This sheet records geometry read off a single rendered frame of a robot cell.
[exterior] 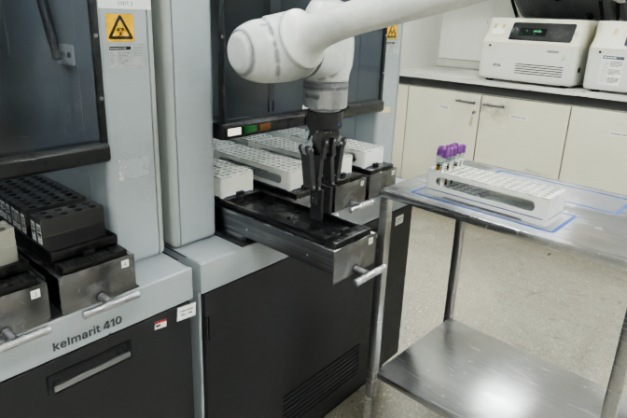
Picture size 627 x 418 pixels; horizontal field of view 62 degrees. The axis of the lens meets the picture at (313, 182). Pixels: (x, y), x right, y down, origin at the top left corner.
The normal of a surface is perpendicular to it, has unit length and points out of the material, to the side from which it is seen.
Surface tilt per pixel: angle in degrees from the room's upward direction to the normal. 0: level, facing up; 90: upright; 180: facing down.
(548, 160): 90
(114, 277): 90
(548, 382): 0
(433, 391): 0
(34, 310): 90
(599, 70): 90
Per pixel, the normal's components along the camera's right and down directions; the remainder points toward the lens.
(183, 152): 0.75, 0.22
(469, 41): -0.66, 0.20
